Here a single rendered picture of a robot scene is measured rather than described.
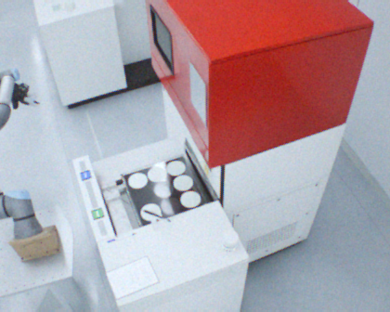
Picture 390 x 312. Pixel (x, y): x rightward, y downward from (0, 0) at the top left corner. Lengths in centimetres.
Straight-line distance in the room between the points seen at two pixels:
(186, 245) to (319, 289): 130
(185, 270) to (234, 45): 99
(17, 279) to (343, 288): 207
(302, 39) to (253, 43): 19
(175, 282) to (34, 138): 245
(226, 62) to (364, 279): 207
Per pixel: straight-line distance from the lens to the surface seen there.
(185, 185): 228
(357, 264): 321
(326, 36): 174
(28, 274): 227
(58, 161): 377
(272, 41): 163
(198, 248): 201
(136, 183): 232
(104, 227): 213
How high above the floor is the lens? 273
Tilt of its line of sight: 50 degrees down
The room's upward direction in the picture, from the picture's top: 2 degrees counter-clockwise
